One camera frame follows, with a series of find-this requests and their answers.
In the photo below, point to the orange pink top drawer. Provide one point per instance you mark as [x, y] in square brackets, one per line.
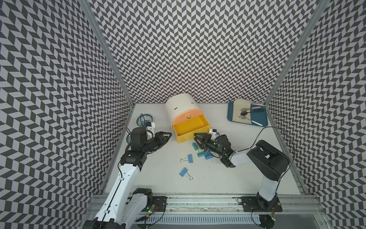
[186, 115]

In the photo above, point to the aluminium front rail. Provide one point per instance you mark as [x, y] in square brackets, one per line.
[236, 203]

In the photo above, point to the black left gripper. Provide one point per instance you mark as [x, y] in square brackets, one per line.
[159, 136]

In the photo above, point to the blue binder clip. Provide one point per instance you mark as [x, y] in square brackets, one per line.
[184, 173]
[188, 159]
[208, 156]

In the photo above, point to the yellow drawer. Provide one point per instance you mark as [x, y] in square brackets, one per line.
[185, 130]

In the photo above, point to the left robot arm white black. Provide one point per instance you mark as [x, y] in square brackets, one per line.
[118, 212]

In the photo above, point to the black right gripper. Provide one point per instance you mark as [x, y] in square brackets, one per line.
[204, 140]

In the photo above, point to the blue floral bowl near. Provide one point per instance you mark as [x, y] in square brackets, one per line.
[128, 138]

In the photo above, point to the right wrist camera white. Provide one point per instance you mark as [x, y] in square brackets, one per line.
[214, 133]

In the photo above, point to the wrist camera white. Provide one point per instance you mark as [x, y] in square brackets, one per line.
[214, 133]
[150, 127]

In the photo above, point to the blue floral bowl far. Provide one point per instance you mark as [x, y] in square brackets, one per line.
[144, 120]

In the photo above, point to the aluminium corner post right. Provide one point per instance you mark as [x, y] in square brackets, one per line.
[321, 7]

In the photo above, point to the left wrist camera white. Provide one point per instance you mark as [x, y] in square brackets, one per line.
[150, 127]

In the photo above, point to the pink handled spoon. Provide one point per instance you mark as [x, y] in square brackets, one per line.
[256, 109]

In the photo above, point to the green binder clip centre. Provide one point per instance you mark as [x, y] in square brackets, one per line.
[200, 154]

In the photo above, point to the cream round drawer cabinet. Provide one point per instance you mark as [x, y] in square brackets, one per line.
[178, 104]

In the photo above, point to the white handled spoon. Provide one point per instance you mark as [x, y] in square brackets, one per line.
[247, 120]

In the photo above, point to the beige folded cloth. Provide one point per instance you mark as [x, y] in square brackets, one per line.
[237, 106]

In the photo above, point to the aluminium corner post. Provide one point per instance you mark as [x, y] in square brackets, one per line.
[85, 6]
[321, 7]

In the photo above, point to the green binder clip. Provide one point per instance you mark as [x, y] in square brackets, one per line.
[195, 146]
[200, 154]

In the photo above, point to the teal blue tray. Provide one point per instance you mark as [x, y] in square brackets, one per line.
[257, 116]

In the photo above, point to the aluminium corner post left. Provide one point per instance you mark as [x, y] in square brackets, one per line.
[85, 6]

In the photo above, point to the green binder clip left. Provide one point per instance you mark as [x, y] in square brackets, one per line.
[195, 146]

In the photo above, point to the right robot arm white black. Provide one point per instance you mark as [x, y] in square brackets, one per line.
[270, 161]

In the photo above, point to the teal handled spoon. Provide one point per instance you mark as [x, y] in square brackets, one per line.
[246, 113]

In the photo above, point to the blue floral bowl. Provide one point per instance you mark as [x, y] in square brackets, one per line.
[144, 120]
[128, 138]

